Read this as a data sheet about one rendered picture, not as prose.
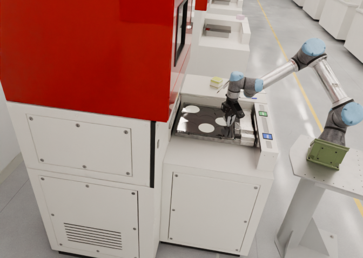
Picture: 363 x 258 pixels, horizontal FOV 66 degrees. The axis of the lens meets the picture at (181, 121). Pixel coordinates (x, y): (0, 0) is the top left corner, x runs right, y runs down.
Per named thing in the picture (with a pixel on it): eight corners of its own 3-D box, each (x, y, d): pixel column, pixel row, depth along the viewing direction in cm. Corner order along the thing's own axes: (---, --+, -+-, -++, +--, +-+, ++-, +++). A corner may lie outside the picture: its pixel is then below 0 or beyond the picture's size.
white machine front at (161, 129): (149, 187, 143) (150, 122, 121) (175, 108, 211) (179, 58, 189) (155, 188, 143) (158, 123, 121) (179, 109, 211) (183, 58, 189)
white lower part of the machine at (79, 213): (52, 257, 193) (24, 168, 148) (99, 174, 262) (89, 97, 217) (153, 275, 187) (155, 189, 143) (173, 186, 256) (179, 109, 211)
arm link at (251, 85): (261, 83, 171) (243, 80, 172) (264, 77, 160) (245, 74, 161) (259, 95, 170) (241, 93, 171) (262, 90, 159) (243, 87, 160)
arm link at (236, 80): (245, 76, 158) (230, 74, 159) (241, 94, 164) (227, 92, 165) (245, 71, 165) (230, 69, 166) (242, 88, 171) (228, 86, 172)
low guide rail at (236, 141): (174, 136, 182) (175, 132, 180) (175, 134, 183) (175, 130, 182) (252, 147, 178) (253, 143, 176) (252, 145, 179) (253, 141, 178)
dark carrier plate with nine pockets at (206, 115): (177, 130, 174) (177, 129, 174) (184, 104, 203) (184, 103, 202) (232, 138, 171) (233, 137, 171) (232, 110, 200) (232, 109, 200)
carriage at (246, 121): (240, 144, 174) (241, 141, 172) (238, 114, 204) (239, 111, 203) (253, 146, 173) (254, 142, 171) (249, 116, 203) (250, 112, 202)
